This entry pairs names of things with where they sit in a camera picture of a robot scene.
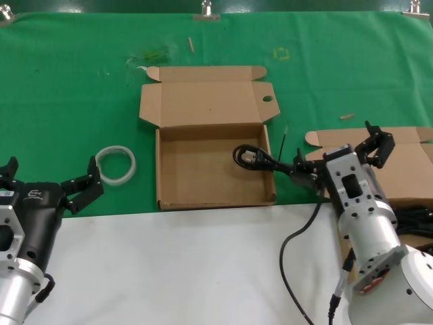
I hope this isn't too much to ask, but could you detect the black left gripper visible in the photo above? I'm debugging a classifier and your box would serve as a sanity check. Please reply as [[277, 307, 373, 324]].
[[0, 155, 105, 274]]

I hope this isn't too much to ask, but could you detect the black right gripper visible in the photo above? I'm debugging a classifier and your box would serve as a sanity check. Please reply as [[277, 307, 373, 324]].
[[292, 121, 396, 200]]

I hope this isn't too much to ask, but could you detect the black zip tie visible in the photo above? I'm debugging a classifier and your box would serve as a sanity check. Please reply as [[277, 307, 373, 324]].
[[278, 121, 290, 160]]

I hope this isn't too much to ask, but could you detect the black power cord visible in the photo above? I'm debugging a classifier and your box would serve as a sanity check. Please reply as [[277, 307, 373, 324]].
[[232, 144, 305, 179]]

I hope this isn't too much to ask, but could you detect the empty open cardboard box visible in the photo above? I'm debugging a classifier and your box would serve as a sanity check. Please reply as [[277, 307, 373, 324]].
[[138, 65, 281, 212]]

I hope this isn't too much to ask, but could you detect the clear tape roll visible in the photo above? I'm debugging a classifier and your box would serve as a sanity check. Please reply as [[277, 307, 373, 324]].
[[95, 144, 137, 186]]

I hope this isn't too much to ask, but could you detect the green cloth table cover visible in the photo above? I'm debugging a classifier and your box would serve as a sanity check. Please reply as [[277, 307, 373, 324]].
[[0, 12, 433, 217]]

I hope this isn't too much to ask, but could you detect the metal binder clip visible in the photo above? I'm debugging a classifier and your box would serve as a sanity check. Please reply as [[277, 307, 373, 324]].
[[0, 6, 16, 28], [402, 0, 430, 20], [193, 0, 221, 22]]

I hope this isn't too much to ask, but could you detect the clear plastic bag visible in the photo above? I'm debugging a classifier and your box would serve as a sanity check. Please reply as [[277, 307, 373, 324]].
[[127, 43, 179, 68]]

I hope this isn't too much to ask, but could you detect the silver right wrist bracket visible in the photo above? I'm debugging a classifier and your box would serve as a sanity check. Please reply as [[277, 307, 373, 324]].
[[323, 144, 382, 217]]

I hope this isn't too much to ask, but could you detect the silver wrist bracket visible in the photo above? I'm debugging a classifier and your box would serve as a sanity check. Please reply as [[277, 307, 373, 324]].
[[0, 202, 26, 263], [323, 144, 382, 217]]

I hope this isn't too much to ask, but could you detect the cardboard box holding cords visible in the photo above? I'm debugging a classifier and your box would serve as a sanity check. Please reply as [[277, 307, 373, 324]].
[[304, 127, 433, 285]]

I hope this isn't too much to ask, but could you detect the silver left wrist bracket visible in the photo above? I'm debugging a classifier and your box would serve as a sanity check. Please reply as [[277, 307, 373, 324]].
[[0, 202, 26, 263]]

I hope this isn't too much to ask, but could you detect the pile of black power cords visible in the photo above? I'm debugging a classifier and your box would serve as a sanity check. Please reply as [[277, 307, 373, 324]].
[[388, 202, 433, 238]]

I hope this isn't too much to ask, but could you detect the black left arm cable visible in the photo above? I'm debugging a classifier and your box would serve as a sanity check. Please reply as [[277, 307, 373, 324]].
[[33, 273, 55, 304]]

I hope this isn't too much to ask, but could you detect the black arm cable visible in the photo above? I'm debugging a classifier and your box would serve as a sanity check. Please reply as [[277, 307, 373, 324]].
[[33, 273, 55, 304], [279, 191, 325, 325]]

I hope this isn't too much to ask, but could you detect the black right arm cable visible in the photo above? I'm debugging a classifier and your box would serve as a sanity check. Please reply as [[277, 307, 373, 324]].
[[279, 191, 325, 325]]

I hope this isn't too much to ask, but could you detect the silver-tipped right arm plug cable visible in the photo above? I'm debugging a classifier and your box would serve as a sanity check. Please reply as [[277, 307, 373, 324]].
[[326, 248, 357, 325]]

